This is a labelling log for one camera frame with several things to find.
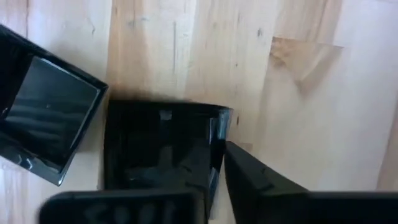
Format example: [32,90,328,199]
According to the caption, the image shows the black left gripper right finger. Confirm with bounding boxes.
[224,141,398,224]

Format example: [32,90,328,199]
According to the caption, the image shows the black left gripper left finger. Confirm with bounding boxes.
[39,144,224,224]

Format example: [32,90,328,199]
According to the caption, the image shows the small black square plate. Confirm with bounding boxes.
[103,99,234,220]
[0,24,109,187]

